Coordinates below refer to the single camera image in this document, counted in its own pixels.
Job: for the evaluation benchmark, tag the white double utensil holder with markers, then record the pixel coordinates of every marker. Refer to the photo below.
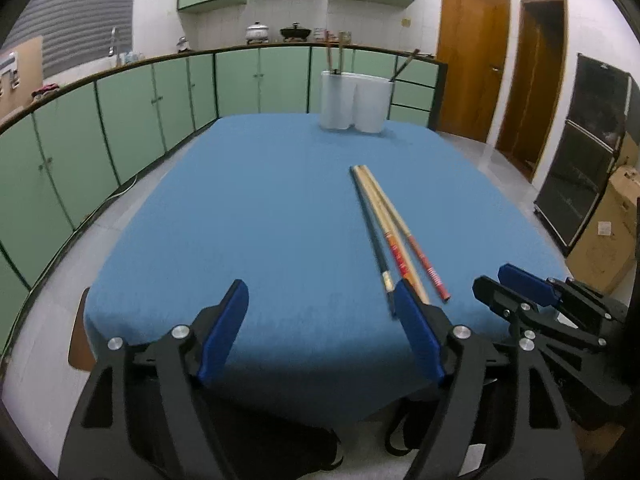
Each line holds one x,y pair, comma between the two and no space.
350,100

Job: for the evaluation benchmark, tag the brown wooden door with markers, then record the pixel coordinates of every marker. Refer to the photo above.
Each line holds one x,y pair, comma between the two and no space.
472,41

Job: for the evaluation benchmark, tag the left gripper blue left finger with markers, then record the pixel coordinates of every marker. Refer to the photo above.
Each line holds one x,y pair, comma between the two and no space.
222,325

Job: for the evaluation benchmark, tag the black chopstick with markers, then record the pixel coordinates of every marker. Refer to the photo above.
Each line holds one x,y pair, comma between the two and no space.
405,64
379,256

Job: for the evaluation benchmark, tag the open wooden doorway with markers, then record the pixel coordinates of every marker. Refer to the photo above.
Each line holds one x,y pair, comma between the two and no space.
536,83

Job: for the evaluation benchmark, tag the chrome kitchen faucet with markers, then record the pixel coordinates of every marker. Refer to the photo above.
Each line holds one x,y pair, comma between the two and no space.
114,49

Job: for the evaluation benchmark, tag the grey window blind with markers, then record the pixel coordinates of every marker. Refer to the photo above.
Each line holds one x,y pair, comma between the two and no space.
74,32

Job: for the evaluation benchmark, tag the red cloth on counter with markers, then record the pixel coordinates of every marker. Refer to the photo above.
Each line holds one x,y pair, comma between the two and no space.
43,91

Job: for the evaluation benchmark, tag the cardboard board with device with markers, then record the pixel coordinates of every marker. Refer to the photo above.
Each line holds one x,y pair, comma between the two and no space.
21,74

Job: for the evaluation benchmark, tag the black wok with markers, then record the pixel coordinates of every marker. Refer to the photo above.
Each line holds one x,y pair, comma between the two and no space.
295,33

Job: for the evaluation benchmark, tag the black glass cabinet appliance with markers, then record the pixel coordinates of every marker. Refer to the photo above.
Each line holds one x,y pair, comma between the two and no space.
603,115

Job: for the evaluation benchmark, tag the brown cardboard box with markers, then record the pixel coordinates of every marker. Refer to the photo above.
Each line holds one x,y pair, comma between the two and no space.
604,253

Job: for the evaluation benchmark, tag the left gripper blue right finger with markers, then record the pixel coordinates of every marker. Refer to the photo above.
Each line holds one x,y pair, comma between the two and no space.
422,339

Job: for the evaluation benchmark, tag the green lower kitchen cabinets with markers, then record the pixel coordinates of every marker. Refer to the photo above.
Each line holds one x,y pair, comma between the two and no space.
125,110

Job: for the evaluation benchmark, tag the white pot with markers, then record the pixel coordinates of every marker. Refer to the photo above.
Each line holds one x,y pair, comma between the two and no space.
257,33

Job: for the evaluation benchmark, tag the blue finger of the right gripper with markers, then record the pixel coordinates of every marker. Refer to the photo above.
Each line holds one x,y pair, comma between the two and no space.
528,285
520,313

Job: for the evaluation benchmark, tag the blue tablecloth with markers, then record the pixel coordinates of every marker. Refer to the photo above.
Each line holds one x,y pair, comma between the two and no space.
342,365

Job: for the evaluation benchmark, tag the plain bamboo chopstick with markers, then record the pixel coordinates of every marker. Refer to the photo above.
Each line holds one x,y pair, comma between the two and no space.
341,45

